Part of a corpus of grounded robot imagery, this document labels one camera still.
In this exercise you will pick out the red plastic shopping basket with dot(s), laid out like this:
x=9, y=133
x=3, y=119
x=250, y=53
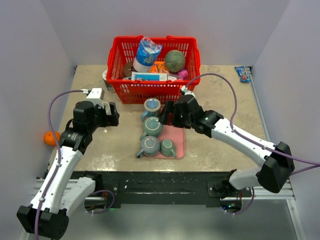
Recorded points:
x=124, y=50

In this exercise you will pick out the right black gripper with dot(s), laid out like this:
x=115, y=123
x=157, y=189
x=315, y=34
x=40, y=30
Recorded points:
x=170, y=106

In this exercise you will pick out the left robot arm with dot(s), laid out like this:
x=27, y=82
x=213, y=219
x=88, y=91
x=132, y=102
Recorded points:
x=49, y=212

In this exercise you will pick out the white blue flat box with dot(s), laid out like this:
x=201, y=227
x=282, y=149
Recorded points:
x=149, y=76

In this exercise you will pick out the orange fruit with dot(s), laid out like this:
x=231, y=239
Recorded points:
x=49, y=138

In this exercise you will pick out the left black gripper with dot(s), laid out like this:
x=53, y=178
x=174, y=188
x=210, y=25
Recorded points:
x=108, y=120

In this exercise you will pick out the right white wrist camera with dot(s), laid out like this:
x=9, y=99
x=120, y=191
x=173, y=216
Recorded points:
x=185, y=91

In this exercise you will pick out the blue snack packet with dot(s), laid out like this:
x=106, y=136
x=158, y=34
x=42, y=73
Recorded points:
x=242, y=74

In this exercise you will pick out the blue white paper towel roll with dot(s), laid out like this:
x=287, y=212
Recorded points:
x=146, y=55

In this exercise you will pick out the light blue tall mug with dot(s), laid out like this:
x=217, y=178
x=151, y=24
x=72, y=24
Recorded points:
x=152, y=108

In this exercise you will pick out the dark red mug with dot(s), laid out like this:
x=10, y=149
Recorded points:
x=166, y=115

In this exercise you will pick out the white speckled mug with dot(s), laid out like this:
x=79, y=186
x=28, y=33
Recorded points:
x=107, y=108

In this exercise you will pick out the grey blue mug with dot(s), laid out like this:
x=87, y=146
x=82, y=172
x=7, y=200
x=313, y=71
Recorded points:
x=149, y=147

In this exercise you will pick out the orange package in basket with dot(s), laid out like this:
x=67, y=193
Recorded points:
x=159, y=67

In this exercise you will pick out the green netted melon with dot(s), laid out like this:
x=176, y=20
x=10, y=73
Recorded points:
x=175, y=61

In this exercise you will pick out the pink small box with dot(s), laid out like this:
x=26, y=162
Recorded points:
x=183, y=74

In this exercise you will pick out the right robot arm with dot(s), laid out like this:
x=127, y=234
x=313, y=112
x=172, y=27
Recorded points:
x=274, y=162

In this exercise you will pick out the pink plastic tray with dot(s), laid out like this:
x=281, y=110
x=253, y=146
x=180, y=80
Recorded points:
x=177, y=136

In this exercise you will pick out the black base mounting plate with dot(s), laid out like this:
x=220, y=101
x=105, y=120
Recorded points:
x=164, y=188

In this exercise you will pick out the small green mug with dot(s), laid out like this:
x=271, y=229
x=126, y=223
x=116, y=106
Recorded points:
x=168, y=148

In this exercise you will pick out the teal green mug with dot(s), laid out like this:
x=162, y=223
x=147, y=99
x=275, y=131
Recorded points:
x=151, y=127

